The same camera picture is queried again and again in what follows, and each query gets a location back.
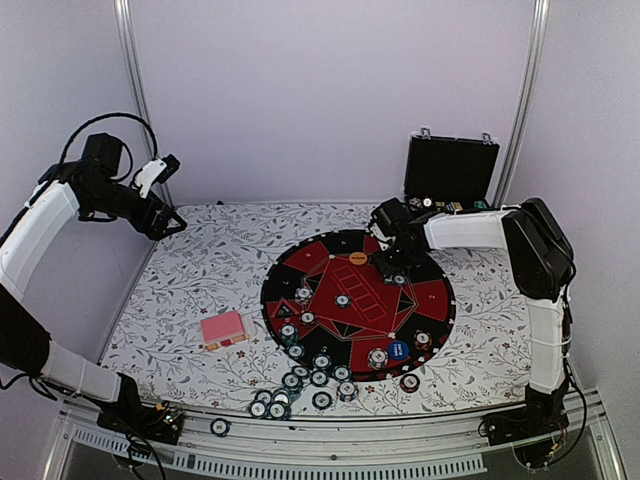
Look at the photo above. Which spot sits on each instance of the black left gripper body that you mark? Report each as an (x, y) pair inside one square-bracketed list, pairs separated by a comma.
[(140, 219)]

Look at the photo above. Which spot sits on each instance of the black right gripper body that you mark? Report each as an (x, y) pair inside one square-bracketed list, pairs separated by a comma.
[(399, 256)]

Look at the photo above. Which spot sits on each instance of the orange big blind button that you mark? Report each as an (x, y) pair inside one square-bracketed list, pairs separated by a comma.
[(358, 258)]

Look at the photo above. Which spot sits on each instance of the brown chip stack seat three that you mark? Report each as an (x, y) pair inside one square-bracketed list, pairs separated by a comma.
[(422, 340)]

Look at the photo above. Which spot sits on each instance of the blue small blind button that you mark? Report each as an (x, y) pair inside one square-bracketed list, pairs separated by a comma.
[(398, 350)]

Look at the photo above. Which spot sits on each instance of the blue chip stack seat seven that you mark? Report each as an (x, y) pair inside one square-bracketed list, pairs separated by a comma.
[(303, 295)]

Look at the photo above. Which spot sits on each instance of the blue chip stack seat four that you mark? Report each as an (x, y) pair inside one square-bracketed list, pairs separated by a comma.
[(377, 359)]

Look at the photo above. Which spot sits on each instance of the brown 100 poker chip stack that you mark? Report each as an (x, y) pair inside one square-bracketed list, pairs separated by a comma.
[(409, 383)]

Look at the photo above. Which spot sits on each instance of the green chip stack seat six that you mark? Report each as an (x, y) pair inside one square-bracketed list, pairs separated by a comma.
[(289, 334)]

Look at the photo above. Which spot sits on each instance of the green chip mat edge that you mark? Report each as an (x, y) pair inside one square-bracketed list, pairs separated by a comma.
[(319, 378)]

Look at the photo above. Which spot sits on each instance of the green chip table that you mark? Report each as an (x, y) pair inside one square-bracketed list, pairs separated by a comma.
[(292, 382), (301, 371)]

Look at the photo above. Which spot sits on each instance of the green chip front cluster top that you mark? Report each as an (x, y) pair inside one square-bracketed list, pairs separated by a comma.
[(283, 396)]

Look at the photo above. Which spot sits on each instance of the green chip cluster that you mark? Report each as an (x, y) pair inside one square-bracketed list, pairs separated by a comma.
[(279, 410), (283, 396)]

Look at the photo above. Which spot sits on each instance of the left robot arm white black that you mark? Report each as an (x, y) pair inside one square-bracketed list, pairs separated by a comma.
[(78, 189)]

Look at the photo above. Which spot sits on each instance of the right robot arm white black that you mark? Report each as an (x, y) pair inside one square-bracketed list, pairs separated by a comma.
[(542, 265)]

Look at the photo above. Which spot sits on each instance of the black poker chip case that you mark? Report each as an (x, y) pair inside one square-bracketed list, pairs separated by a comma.
[(449, 169)]

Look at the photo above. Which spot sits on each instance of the round red black poker mat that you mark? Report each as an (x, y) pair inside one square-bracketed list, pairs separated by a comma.
[(379, 313)]

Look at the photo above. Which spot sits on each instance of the red playing card deck box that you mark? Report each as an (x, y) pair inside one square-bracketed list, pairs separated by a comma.
[(223, 330)]

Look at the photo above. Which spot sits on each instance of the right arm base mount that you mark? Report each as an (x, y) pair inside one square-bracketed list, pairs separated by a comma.
[(543, 435)]

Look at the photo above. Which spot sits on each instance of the left aluminium frame post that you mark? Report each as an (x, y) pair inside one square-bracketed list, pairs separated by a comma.
[(124, 23)]

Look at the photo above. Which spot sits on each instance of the aluminium frame post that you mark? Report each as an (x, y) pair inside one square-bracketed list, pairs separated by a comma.
[(533, 60), (124, 23)]

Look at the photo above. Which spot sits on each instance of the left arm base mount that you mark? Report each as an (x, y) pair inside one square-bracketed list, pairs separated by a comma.
[(161, 423)]

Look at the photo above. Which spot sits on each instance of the right aluminium frame post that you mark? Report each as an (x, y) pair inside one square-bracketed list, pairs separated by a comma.
[(533, 60)]

